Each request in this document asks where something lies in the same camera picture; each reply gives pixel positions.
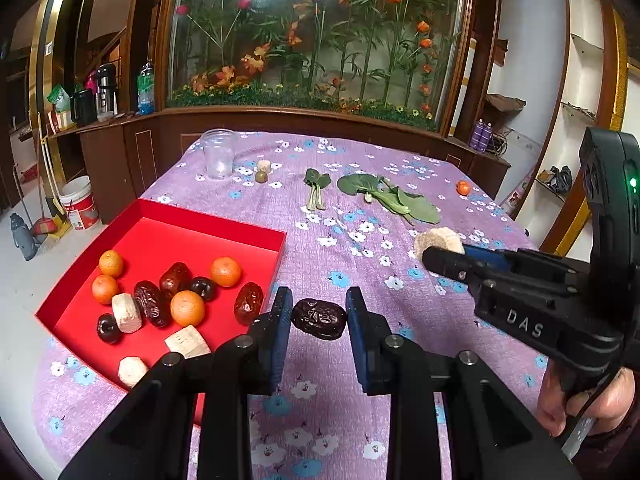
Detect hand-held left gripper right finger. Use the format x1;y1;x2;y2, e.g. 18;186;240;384
345;286;581;480

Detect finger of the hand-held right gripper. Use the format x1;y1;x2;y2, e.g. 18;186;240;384
422;247;493;288
462;244;575;281

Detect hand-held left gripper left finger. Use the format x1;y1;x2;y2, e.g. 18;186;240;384
60;286;293;480

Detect dark wrinkled date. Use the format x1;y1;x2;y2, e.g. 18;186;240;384
133;280;171;328
291;298;348;339

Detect red tray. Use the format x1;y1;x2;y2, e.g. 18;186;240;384
35;198;288;391

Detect person's right hand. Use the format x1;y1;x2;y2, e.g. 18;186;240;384
537;360;640;438

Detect large bok choy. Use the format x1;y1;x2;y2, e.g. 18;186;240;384
336;174;442;225

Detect purple floral tablecloth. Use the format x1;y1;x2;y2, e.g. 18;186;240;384
32;130;551;480

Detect dark object on shelf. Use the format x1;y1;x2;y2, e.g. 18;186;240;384
537;165;573;193

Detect purple spray cans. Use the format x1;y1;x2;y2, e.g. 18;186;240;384
472;119;493;153

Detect small bok choy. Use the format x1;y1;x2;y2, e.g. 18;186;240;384
302;168;332;211

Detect clear glass jar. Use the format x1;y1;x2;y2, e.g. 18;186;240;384
201;129;236;180

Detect brown wooden cabinet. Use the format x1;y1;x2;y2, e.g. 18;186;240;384
75;107;511;226

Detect white plastic bucket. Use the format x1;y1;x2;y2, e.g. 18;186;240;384
59;176;97;231

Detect broom and dustpan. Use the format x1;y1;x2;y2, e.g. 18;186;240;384
36;114;72;237

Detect red broom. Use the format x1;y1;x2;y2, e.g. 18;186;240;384
12;162;57;247

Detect glass artificial flower display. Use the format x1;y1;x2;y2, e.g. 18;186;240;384
157;0;476;133

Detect grey water bottle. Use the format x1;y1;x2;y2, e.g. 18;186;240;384
10;212;40;261

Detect large plastic water bottle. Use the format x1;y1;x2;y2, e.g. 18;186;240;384
137;60;157;116

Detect black kettle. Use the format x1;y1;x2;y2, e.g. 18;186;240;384
70;89;97;127

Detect black steel thermos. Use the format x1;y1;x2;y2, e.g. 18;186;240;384
95;63;118;115

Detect green bag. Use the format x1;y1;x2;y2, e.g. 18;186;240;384
47;84;71;113

